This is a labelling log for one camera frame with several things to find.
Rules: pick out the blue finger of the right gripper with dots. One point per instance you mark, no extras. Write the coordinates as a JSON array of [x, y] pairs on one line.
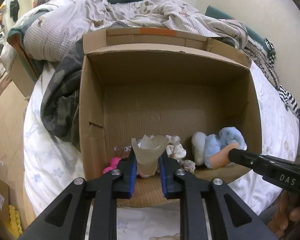
[[260, 163]]

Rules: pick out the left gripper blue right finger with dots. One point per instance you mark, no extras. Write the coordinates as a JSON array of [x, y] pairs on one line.
[[163, 173]]

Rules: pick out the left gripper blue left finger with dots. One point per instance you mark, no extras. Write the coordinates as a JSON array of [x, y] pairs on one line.
[[133, 171]]

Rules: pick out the beige lace scrunchie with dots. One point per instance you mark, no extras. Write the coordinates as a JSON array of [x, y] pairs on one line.
[[176, 151]]

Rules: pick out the peach soft tube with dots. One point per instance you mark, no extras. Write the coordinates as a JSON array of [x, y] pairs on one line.
[[221, 159]]

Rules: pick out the person's right hand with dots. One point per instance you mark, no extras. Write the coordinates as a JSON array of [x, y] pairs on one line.
[[282, 217]]

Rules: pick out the cream satin scrunchie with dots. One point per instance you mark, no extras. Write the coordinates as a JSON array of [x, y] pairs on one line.
[[198, 145]]

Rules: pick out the light blue fluffy sock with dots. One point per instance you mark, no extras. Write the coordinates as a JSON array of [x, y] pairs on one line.
[[214, 143]]

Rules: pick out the brown cardboard box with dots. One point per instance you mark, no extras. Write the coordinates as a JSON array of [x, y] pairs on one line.
[[150, 81]]

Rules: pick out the dark camouflage garment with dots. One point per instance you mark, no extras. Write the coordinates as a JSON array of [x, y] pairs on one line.
[[60, 105]]

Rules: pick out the black white knitted blanket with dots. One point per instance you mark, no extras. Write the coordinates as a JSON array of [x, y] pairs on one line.
[[265, 61]]

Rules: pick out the yellow foam piece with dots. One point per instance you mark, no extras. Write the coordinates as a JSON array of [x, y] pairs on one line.
[[14, 225]]

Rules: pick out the beige patterned quilt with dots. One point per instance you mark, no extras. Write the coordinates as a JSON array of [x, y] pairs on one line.
[[49, 30]]

